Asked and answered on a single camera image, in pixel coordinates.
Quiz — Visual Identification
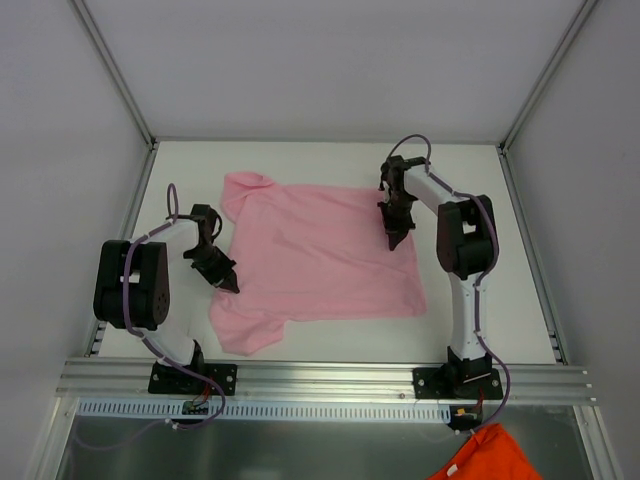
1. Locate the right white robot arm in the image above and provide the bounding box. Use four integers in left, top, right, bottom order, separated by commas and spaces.
378, 155, 504, 401

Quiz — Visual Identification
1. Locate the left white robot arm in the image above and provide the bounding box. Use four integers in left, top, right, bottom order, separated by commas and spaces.
93, 204, 240, 398

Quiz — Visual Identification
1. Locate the left aluminium frame post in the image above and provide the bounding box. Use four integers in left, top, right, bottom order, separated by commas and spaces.
68, 0, 155, 149

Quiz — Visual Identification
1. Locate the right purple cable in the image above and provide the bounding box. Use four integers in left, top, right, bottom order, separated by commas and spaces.
375, 133, 511, 426

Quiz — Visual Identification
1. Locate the orange t shirt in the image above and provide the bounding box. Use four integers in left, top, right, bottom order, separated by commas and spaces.
429, 424, 542, 480

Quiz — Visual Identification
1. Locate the right aluminium frame post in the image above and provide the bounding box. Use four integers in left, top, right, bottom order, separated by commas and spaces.
497, 0, 600, 151

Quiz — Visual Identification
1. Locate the aluminium mounting rail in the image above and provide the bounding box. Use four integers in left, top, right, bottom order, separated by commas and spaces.
55, 357, 597, 405

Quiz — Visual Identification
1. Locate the pink t shirt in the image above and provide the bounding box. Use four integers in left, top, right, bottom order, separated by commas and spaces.
209, 172, 427, 356

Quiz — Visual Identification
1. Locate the aluminium frame post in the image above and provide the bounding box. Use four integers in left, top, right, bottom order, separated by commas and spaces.
497, 0, 600, 151
68, 0, 155, 149

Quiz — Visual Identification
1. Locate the slotted cable duct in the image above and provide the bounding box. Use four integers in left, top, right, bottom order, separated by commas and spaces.
77, 398, 451, 424

